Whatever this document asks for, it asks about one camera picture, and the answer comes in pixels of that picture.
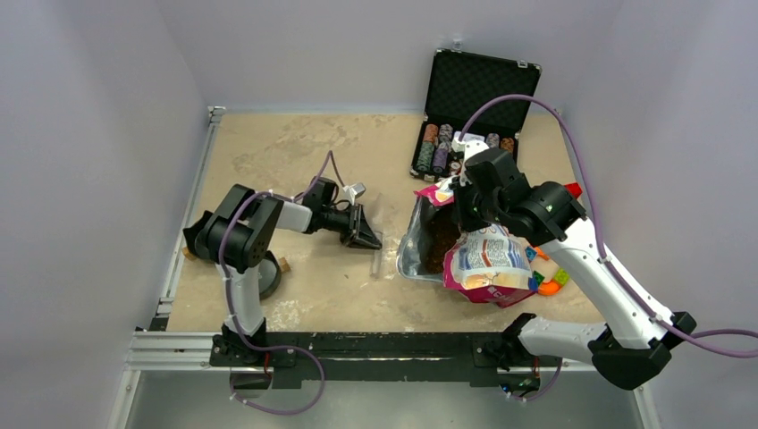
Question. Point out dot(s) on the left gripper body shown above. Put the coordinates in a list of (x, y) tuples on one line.
[(338, 221)]

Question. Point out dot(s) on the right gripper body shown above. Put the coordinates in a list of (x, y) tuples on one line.
[(474, 212)]

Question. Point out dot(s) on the clear plastic scoop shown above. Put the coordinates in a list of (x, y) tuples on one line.
[(377, 209)]

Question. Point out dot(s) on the pet food bag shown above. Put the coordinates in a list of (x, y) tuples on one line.
[(485, 266)]

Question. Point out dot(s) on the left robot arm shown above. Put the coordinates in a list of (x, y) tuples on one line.
[(236, 238)]

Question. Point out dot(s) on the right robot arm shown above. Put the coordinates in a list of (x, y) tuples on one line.
[(632, 345)]

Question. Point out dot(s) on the black pet bowl paw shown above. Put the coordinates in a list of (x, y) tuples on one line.
[(270, 272)]

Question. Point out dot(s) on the black pet bowl fish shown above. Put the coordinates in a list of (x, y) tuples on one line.
[(189, 250)]

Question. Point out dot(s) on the white card deck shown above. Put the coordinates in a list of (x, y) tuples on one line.
[(468, 137)]

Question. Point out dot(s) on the red toy block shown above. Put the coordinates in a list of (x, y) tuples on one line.
[(574, 189)]

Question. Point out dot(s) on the orange curved toy track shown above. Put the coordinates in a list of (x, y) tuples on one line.
[(547, 277)]

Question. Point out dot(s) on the black poker chip case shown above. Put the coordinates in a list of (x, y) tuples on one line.
[(460, 83)]

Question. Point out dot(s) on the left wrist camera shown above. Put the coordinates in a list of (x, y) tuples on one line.
[(353, 192)]

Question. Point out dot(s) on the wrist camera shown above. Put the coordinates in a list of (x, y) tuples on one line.
[(461, 151), (353, 192)]

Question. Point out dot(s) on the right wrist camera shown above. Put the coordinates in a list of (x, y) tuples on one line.
[(461, 151)]

